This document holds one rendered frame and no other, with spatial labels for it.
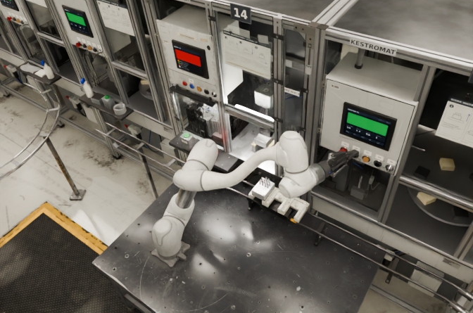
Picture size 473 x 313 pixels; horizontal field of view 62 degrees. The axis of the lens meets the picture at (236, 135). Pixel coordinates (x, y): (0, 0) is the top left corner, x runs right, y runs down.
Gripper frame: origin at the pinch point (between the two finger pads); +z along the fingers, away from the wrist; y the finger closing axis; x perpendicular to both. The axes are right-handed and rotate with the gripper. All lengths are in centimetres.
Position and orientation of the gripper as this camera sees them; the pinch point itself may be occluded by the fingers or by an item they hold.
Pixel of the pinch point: (351, 154)
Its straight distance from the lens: 194.9
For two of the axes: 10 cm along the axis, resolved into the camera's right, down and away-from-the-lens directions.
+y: 1.6, 8.7, 4.6
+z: 8.3, -3.7, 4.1
